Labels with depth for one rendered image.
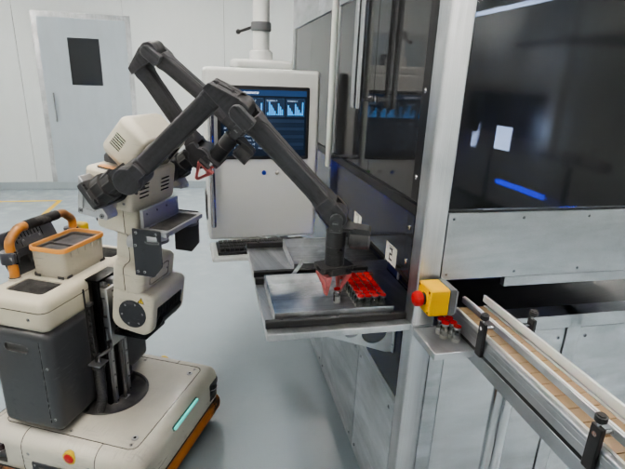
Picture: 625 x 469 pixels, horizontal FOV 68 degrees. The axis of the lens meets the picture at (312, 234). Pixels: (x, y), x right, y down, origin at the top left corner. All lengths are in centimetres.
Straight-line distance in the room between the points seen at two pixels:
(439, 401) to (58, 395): 128
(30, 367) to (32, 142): 534
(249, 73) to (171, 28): 462
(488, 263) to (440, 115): 44
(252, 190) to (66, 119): 494
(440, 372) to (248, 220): 113
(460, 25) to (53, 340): 153
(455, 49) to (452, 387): 94
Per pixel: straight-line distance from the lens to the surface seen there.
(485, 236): 132
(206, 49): 662
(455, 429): 163
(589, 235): 152
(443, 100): 118
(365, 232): 131
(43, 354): 183
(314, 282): 154
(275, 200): 215
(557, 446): 109
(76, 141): 687
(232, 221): 215
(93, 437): 196
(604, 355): 179
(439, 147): 119
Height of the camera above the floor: 152
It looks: 19 degrees down
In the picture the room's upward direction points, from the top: 2 degrees clockwise
